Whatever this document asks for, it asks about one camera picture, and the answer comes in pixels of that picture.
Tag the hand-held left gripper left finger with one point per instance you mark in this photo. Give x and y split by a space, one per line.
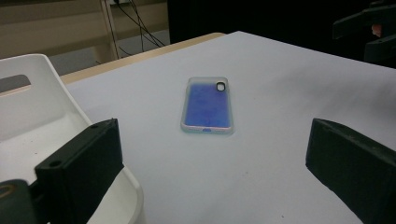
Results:
81 168

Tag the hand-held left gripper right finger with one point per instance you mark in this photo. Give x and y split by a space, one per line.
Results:
358 165

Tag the white plastic storage bin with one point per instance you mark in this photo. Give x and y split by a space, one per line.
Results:
34 124

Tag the blue phone case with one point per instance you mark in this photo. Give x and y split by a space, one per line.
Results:
207 105

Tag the black curtain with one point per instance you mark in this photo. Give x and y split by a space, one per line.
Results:
264 15

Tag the wooden shelf unit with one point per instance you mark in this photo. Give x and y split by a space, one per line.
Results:
46 21

